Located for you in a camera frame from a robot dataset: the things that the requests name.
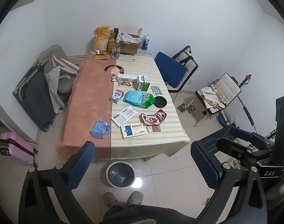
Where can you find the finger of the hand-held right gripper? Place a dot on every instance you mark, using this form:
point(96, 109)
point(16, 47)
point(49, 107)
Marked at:
point(230, 147)
point(242, 133)

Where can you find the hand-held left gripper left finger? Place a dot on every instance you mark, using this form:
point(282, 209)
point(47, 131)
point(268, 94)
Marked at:
point(82, 165)

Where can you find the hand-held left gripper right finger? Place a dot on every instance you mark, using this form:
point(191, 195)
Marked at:
point(203, 165)

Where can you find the round grey trash bin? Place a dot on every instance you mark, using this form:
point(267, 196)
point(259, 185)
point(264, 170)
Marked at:
point(120, 175)

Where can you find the silver blister pack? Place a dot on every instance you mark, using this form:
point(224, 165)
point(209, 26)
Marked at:
point(157, 90)

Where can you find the green white medicine box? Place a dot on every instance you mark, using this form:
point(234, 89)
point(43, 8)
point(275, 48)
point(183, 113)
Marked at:
point(143, 86)

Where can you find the person's right forearm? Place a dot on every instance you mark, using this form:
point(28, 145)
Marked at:
point(279, 196)

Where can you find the barbell bar with red knob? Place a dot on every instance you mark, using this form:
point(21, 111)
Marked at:
point(246, 112)

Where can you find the blue plastic tissue packet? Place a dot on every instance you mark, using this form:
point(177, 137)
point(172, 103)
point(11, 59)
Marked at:
point(99, 129)

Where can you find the beige cloth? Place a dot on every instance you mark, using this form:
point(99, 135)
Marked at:
point(212, 95)

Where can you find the metal dumbbell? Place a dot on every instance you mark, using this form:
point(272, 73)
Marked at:
point(186, 108)

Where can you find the small brown card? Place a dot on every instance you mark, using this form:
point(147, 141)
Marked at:
point(156, 128)

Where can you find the blue white medicine box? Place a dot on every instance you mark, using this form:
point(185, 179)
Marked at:
point(133, 130)

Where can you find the white paper leaflet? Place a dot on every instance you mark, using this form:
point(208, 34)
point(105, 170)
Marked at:
point(122, 116)

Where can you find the pink suitcase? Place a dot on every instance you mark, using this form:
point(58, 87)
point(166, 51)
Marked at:
point(15, 147)

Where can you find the red white snack wrapper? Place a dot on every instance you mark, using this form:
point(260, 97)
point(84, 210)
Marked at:
point(153, 117)

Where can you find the blue white milk carton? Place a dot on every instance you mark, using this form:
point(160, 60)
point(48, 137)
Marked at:
point(116, 96)

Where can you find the person's dark clothing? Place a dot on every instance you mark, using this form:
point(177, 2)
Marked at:
point(144, 214)

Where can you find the black round lid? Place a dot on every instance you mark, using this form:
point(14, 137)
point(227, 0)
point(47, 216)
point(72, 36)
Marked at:
point(160, 101)

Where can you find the green blue rice bag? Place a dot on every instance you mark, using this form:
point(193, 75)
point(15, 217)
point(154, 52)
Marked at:
point(137, 99)

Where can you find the white garment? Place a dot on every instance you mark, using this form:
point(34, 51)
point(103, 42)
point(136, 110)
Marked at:
point(53, 79)

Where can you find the pink razor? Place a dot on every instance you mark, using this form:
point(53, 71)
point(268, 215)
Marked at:
point(125, 83)

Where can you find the blue seat cushion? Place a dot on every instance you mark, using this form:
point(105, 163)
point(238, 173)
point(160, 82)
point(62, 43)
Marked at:
point(170, 70)

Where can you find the long white carton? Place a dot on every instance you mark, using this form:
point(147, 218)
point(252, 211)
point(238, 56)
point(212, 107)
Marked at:
point(126, 77)

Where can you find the small white carton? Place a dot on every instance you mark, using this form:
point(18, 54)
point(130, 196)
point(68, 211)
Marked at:
point(143, 78)

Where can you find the flat brown cardboard piece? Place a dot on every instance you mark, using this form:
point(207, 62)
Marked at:
point(102, 57)

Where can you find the small orange packet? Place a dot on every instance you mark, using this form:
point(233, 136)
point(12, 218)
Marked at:
point(104, 52)

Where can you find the clear pump bottle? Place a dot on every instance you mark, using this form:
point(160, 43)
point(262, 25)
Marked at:
point(115, 50)

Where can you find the cardboard tissue box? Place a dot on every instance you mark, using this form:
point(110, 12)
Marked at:
point(130, 47)

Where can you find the amber glass bottle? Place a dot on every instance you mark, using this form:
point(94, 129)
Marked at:
point(112, 42)

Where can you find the yellow chips bag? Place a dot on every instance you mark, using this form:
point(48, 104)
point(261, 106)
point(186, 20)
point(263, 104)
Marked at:
point(101, 38)

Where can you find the blue label water bottle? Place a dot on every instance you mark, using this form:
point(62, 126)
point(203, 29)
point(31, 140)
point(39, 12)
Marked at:
point(145, 43)

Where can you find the clear glass bottle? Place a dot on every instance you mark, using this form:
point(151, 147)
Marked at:
point(140, 33)

